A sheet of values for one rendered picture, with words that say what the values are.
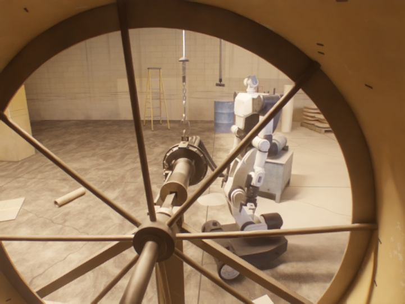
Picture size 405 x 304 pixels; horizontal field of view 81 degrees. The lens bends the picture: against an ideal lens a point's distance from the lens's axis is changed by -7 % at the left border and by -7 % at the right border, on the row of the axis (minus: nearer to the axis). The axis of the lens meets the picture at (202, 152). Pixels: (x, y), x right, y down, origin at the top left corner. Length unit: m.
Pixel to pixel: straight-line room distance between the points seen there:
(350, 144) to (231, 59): 8.42
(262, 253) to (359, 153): 1.42
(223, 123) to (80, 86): 5.83
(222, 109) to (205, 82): 2.40
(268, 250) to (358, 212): 1.26
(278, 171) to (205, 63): 6.61
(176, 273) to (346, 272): 0.76
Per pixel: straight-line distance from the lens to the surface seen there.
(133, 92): 0.80
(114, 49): 9.94
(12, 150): 5.82
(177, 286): 1.43
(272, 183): 3.20
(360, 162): 0.95
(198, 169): 1.62
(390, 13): 0.44
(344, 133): 0.89
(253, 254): 2.14
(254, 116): 1.79
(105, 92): 10.09
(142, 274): 0.79
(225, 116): 7.00
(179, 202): 1.29
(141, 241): 0.93
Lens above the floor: 1.47
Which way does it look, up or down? 16 degrees down
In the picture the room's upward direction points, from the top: straight up
